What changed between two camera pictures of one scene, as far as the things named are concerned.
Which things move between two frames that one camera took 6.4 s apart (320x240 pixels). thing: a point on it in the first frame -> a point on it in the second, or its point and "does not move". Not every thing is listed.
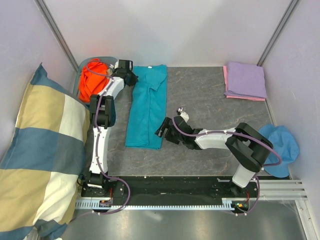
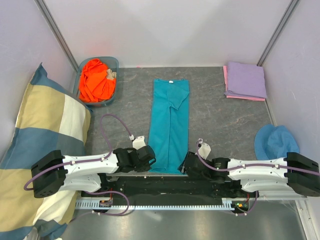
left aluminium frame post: (55, 30) does not move
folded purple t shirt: (246, 80) does not move
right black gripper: (159, 132) -> (181, 169)
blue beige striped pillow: (41, 173) does not move
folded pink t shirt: (225, 82) does not move
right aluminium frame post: (281, 26) does not move
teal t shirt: (147, 107) -> (169, 124)
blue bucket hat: (285, 142) does not move
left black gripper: (134, 80) -> (146, 167)
